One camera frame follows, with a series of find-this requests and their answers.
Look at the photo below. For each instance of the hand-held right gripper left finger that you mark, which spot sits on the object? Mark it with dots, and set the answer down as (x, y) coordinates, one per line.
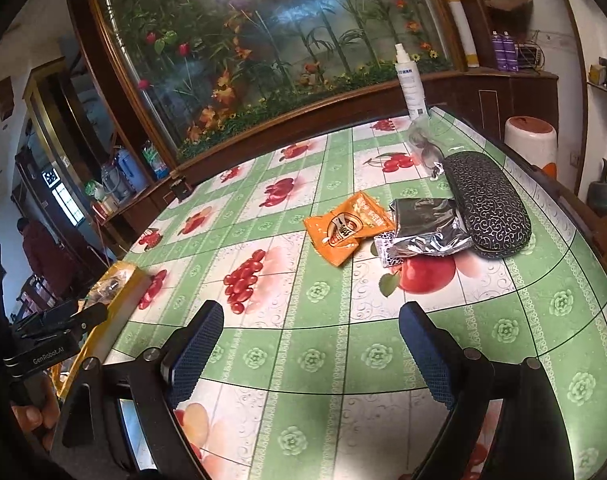
(193, 355)

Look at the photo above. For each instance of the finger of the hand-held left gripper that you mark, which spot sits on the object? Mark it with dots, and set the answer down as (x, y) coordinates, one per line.
(78, 322)
(38, 317)

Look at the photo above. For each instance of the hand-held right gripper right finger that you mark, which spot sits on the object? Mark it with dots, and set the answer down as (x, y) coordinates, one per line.
(428, 355)

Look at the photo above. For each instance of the small white patterned snack packet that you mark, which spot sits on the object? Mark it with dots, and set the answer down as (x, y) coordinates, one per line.
(386, 250)

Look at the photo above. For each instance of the silver foil snack packet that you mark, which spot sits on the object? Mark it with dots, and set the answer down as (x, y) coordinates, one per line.
(423, 232)

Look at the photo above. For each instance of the orange snack packet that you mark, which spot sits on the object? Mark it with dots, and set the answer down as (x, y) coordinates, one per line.
(346, 227)

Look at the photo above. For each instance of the person's left hand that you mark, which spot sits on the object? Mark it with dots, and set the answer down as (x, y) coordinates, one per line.
(30, 417)

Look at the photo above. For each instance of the fruit print green tablecloth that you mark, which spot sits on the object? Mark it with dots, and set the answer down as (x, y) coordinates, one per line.
(333, 310)

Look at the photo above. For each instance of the barred window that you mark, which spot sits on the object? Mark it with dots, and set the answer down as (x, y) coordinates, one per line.
(69, 206)

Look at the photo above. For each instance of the red and white carton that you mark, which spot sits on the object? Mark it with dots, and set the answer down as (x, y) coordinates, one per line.
(107, 206)

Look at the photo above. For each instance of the green bag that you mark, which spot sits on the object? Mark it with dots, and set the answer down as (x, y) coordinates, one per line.
(95, 191)

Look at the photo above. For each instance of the grey thermos flask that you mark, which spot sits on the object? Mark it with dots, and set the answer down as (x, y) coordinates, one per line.
(114, 185)

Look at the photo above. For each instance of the black patterned glasses case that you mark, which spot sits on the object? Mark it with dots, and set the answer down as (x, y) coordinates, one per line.
(488, 205)

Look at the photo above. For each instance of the blue thermos flask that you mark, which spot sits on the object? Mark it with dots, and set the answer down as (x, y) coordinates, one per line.
(132, 170)

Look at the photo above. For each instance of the small black box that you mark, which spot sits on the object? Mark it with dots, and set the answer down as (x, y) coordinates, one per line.
(180, 190)

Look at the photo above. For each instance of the clear water bottle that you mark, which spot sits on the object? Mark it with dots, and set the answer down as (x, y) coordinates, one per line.
(156, 162)

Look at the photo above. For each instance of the clear plastic bag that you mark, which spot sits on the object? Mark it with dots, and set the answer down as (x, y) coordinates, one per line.
(426, 147)

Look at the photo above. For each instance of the white orange bin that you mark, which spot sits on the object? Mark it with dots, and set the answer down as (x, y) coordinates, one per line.
(531, 142)

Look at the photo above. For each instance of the dark ceramic vase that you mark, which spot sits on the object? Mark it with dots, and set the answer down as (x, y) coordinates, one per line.
(603, 192)

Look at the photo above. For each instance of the wooden cabinet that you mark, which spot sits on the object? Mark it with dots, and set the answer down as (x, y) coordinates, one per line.
(493, 97)

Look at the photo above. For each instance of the white spray bottle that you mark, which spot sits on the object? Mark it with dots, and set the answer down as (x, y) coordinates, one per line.
(411, 85)

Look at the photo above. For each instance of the purple spray can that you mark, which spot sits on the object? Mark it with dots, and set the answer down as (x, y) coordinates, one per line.
(510, 52)
(497, 52)

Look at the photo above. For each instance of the glass flower display case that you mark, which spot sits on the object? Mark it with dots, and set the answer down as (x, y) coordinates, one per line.
(283, 45)

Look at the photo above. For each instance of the white rolled paper tube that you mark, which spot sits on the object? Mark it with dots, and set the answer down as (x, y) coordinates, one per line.
(463, 20)

